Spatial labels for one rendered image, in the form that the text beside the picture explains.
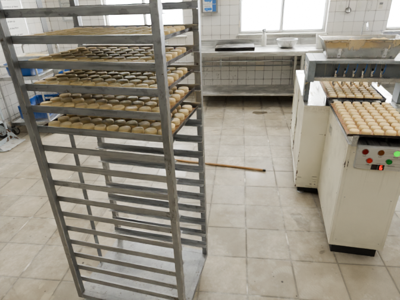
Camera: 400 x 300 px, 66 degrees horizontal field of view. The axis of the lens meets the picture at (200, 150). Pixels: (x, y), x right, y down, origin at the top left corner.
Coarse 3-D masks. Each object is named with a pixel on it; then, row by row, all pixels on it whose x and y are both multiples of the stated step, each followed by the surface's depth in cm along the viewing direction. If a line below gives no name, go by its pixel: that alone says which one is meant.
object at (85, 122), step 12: (180, 108) 150; (192, 108) 151; (60, 120) 138; (72, 120) 137; (84, 120) 136; (96, 120) 135; (108, 120) 134; (120, 120) 134; (132, 120) 139; (144, 120) 135; (156, 120) 133; (180, 120) 137; (132, 132) 124; (144, 132) 126; (156, 132) 123
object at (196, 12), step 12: (192, 0) 132; (192, 12) 134; (204, 156) 167; (204, 168) 170; (204, 180) 172; (204, 192) 175; (204, 204) 179; (204, 216) 183; (204, 228) 187; (204, 240) 191; (204, 252) 196
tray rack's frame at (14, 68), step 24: (0, 0) 109; (72, 0) 146; (0, 24) 110; (48, 48) 135; (24, 96) 123; (24, 120) 127; (72, 144) 157; (48, 168) 139; (48, 192) 143; (96, 240) 186; (120, 240) 210; (72, 264) 163; (144, 264) 190; (168, 264) 190; (192, 264) 189; (96, 288) 176; (144, 288) 175; (168, 288) 174; (192, 288) 174
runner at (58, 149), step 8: (64, 152) 133; (72, 152) 132; (80, 152) 131; (88, 152) 130; (96, 152) 128; (104, 152) 127; (112, 152) 126; (120, 152) 125; (128, 152) 124; (144, 160) 124; (152, 160) 123; (160, 160) 122; (176, 160) 123
